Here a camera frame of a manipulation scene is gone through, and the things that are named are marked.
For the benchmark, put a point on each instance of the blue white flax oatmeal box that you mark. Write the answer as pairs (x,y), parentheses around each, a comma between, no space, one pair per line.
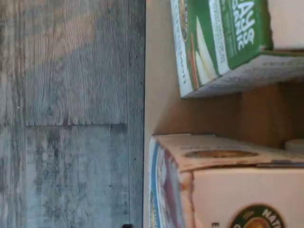
(225,190)

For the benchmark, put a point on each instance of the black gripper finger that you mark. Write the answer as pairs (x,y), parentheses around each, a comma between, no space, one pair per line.
(127,226)

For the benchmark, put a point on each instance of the green apple cinnamon oatmeal box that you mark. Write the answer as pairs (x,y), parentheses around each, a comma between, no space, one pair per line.
(225,35)

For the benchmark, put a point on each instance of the black metal shelf rack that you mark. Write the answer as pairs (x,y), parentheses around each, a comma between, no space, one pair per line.
(161,71)

